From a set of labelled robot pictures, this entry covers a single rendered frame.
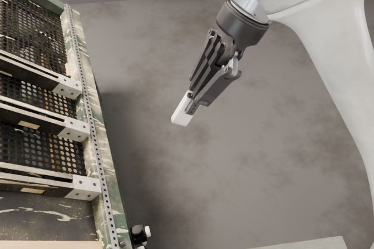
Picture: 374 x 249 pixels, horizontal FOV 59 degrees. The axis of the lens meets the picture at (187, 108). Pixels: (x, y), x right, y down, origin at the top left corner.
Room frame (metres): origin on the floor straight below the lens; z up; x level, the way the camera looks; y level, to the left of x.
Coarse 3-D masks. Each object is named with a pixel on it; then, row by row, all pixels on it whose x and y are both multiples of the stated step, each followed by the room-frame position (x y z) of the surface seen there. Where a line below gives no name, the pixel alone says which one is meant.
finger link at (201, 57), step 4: (208, 32) 0.45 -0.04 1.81; (212, 32) 0.44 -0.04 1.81; (208, 36) 0.44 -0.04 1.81; (208, 40) 0.43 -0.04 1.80; (204, 44) 0.43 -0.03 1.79; (208, 44) 0.43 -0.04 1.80; (204, 48) 0.42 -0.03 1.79; (200, 52) 0.43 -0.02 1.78; (204, 52) 0.42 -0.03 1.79; (200, 56) 0.42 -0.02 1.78; (204, 56) 0.42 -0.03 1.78; (196, 60) 0.42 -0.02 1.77; (200, 60) 0.41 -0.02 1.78; (196, 64) 0.41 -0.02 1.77; (200, 64) 0.41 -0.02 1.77; (196, 68) 0.40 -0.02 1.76; (192, 72) 0.41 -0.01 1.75; (192, 76) 0.40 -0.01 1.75
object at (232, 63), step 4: (236, 52) 0.36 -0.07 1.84; (236, 56) 0.36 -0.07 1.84; (232, 60) 0.35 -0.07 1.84; (236, 60) 0.35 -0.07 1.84; (228, 64) 0.35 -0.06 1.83; (232, 64) 0.34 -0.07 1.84; (236, 64) 0.34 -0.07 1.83; (232, 68) 0.34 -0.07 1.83; (236, 68) 0.34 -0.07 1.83; (232, 72) 0.33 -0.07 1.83; (236, 72) 0.33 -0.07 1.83; (228, 76) 0.33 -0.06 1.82; (232, 76) 0.33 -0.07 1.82
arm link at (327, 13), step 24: (264, 0) 0.26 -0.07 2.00; (288, 0) 0.24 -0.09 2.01; (312, 0) 0.24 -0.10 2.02; (336, 0) 0.24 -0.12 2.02; (360, 0) 0.25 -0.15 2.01; (288, 24) 0.26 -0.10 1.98; (312, 24) 0.24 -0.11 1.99; (336, 24) 0.24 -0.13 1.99; (360, 24) 0.24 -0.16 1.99; (312, 48) 0.24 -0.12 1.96; (336, 48) 0.23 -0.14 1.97; (360, 48) 0.23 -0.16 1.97; (336, 72) 0.22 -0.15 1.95; (360, 72) 0.22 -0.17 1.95; (336, 96) 0.22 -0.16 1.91; (360, 96) 0.22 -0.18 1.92; (360, 120) 0.22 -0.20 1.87; (360, 144) 0.23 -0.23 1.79
